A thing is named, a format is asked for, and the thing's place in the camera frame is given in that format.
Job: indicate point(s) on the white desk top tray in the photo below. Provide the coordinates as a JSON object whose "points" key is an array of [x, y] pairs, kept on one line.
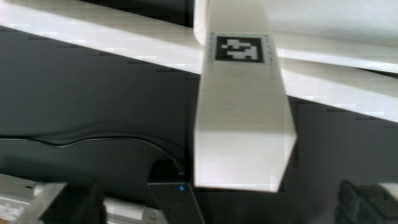
{"points": [[335, 37]]}

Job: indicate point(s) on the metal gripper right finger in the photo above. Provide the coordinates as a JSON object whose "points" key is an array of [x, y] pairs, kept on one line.
{"points": [[367, 204]]}

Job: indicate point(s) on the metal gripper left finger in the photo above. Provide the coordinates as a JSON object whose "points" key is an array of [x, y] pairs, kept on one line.
{"points": [[51, 202]]}

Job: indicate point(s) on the white desk leg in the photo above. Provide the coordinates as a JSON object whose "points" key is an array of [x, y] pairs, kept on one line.
{"points": [[244, 133]]}

